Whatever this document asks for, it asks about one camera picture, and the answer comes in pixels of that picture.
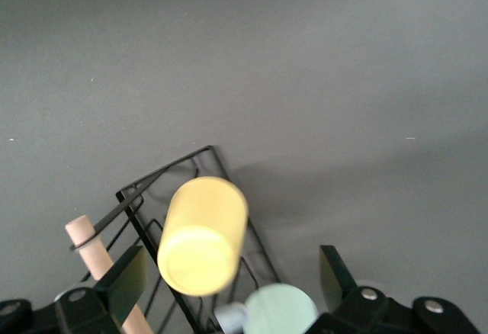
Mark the yellow cup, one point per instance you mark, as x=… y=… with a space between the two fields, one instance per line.
x=202 y=235

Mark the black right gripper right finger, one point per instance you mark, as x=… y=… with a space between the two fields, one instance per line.
x=337 y=284

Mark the pale green cup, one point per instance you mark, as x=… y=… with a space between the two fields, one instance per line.
x=282 y=309

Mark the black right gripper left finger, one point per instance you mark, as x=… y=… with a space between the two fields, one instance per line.
x=122 y=288

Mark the light blue cup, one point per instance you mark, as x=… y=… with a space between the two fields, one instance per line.
x=230 y=318

